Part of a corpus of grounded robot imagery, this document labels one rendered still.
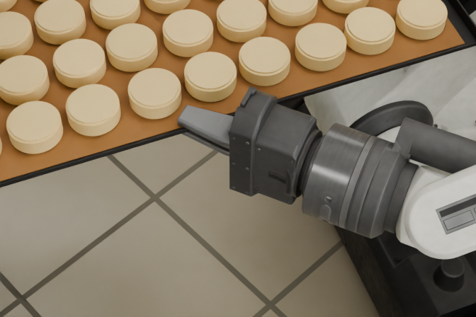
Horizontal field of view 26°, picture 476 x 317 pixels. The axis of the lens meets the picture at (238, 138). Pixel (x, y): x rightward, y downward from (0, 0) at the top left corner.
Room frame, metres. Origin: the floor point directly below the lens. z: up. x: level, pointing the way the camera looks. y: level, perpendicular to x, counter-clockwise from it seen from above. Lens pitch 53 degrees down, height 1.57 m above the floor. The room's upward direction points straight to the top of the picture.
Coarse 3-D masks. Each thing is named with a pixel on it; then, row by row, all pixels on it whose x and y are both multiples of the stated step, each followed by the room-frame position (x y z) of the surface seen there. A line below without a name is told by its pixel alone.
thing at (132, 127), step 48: (192, 0) 0.75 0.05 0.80; (384, 0) 0.75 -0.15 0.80; (48, 48) 0.68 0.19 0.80; (240, 48) 0.68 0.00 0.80; (288, 48) 0.68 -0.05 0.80; (432, 48) 0.68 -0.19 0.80; (48, 96) 0.62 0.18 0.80; (192, 96) 0.62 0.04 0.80; (240, 96) 0.62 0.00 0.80; (96, 144) 0.56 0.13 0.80
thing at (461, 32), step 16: (448, 0) 0.75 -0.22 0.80; (448, 16) 0.73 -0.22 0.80; (464, 16) 0.72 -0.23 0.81; (464, 32) 0.71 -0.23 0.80; (464, 48) 0.69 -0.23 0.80; (400, 64) 0.66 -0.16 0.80; (352, 80) 0.64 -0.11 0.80; (288, 96) 0.62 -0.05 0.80; (304, 96) 0.62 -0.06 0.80; (128, 144) 0.57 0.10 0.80; (80, 160) 0.55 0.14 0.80; (32, 176) 0.53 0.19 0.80
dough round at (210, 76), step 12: (192, 60) 0.65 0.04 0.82; (204, 60) 0.65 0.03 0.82; (216, 60) 0.65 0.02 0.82; (228, 60) 0.65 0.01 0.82; (192, 72) 0.64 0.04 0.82; (204, 72) 0.64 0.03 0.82; (216, 72) 0.64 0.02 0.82; (228, 72) 0.64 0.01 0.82; (192, 84) 0.62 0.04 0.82; (204, 84) 0.62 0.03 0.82; (216, 84) 0.62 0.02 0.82; (228, 84) 0.62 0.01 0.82; (204, 96) 0.61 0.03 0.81; (216, 96) 0.61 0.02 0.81
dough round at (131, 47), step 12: (132, 24) 0.70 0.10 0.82; (108, 36) 0.68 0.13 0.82; (120, 36) 0.68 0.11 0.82; (132, 36) 0.68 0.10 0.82; (144, 36) 0.68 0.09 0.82; (108, 48) 0.67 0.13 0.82; (120, 48) 0.67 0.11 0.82; (132, 48) 0.67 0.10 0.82; (144, 48) 0.67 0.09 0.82; (156, 48) 0.67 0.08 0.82; (120, 60) 0.65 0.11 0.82; (132, 60) 0.65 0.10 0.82; (144, 60) 0.66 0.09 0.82
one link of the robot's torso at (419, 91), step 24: (408, 72) 0.85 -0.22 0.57; (432, 72) 0.86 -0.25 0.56; (456, 72) 0.87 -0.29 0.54; (312, 96) 0.89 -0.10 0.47; (336, 96) 0.87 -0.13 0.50; (360, 96) 0.85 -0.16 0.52; (384, 96) 0.84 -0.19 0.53; (408, 96) 0.85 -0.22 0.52; (432, 96) 0.86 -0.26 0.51; (336, 120) 0.84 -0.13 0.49; (360, 120) 0.82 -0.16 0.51; (384, 120) 0.82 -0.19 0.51; (432, 120) 0.85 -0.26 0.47
